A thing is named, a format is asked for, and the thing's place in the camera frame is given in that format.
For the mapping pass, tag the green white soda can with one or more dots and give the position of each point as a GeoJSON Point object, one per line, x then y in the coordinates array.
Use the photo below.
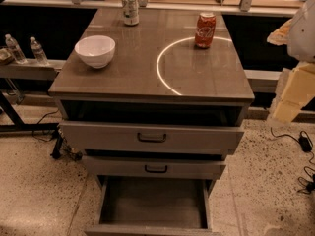
{"type": "Point", "coordinates": [130, 12]}

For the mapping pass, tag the middle grey drawer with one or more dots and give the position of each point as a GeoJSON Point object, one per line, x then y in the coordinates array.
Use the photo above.
{"type": "Point", "coordinates": [161, 168]}

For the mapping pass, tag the open bottom grey drawer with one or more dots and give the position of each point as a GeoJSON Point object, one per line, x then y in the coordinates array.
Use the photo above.
{"type": "Point", "coordinates": [135, 206]}

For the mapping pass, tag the black power adapter with cable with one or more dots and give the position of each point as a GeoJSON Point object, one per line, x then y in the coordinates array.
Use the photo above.
{"type": "Point", "coordinates": [307, 185]}

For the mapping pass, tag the black table leg frame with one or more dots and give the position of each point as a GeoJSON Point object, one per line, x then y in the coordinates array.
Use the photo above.
{"type": "Point", "coordinates": [18, 125]}

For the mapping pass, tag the grey side shelf ledge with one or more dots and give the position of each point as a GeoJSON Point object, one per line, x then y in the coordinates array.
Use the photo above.
{"type": "Point", "coordinates": [32, 70]}

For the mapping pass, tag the clear water bottle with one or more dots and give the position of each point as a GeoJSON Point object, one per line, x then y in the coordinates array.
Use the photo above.
{"type": "Point", "coordinates": [38, 52]}
{"type": "Point", "coordinates": [15, 49]}

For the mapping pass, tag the red coke can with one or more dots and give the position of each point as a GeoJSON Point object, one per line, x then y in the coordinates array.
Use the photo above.
{"type": "Point", "coordinates": [205, 29]}

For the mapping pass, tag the top grey drawer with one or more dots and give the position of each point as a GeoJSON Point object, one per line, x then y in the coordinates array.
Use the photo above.
{"type": "Point", "coordinates": [151, 138]}

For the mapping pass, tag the white ceramic bowl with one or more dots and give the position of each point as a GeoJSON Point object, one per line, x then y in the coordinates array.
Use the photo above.
{"type": "Point", "coordinates": [96, 51]}

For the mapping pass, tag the left clear water bottle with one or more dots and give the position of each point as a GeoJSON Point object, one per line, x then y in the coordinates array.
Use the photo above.
{"type": "Point", "coordinates": [15, 49]}

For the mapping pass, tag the right clear water bottle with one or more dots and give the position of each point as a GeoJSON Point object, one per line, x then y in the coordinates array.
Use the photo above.
{"type": "Point", "coordinates": [38, 52]}

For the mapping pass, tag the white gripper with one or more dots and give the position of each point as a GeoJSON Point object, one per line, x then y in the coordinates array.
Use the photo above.
{"type": "Point", "coordinates": [303, 33]}

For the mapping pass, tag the grey drawer cabinet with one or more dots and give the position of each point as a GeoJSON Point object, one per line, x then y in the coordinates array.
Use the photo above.
{"type": "Point", "coordinates": [158, 76]}

